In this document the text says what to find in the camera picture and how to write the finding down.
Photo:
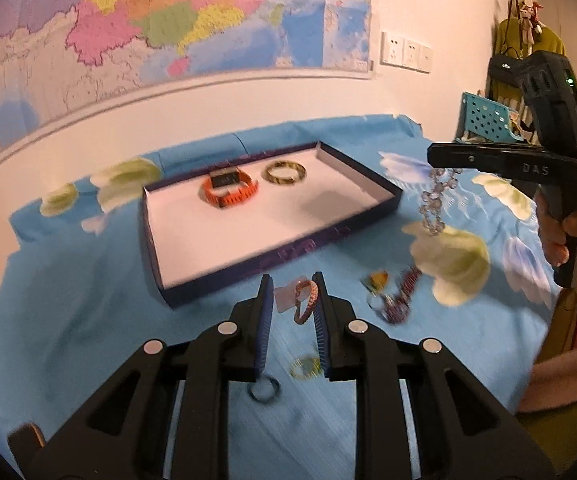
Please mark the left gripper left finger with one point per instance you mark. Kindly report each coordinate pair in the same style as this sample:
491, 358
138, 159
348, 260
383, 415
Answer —
165, 411

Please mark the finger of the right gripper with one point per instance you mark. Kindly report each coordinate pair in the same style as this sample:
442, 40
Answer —
493, 159

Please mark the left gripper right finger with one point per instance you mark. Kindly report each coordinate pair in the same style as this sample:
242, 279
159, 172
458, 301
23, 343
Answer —
420, 412

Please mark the orange smart watch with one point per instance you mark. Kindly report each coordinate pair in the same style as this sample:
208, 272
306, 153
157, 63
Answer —
229, 187

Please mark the right hand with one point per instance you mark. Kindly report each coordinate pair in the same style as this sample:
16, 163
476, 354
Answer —
553, 233

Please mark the hanging clothes and bags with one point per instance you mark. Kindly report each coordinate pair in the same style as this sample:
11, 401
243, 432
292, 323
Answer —
516, 37

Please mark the teal perforated basket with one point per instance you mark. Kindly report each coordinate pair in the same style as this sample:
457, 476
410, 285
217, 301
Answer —
482, 120

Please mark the blue floral bed sheet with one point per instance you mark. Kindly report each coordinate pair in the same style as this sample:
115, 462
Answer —
459, 261

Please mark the navy shallow box tray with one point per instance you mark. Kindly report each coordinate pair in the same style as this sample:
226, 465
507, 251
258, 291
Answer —
196, 249

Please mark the white wall socket panel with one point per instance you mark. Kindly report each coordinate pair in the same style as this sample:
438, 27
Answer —
400, 52

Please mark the colourful wall map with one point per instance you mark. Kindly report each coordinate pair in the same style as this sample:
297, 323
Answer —
65, 60

